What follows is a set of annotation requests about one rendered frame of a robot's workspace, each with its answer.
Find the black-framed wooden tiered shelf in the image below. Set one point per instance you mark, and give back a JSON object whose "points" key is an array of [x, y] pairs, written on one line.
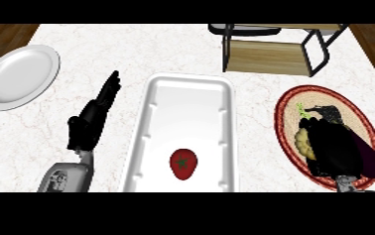
{"points": [[266, 54]]}

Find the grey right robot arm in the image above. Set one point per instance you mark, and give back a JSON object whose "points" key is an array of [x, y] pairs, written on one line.
{"points": [[347, 183]]}

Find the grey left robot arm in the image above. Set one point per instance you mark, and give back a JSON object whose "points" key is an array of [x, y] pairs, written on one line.
{"points": [[68, 176]]}

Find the white rectangular tray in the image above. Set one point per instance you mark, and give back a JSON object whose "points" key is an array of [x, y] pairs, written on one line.
{"points": [[185, 136]]}

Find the round woven red-rimmed placemat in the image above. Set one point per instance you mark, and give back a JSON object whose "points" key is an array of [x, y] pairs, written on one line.
{"points": [[288, 113]]}

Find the yellow squash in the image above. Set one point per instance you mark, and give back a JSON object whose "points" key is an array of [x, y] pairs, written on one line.
{"points": [[305, 143]]}

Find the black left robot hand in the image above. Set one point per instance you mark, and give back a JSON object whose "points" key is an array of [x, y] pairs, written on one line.
{"points": [[90, 120]]}

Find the red tomato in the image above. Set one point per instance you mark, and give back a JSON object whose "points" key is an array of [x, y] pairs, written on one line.
{"points": [[183, 163]]}

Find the white round plate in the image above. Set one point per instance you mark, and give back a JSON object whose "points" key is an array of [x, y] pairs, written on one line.
{"points": [[23, 77]]}

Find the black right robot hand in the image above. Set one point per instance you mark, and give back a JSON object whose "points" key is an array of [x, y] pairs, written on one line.
{"points": [[337, 146]]}

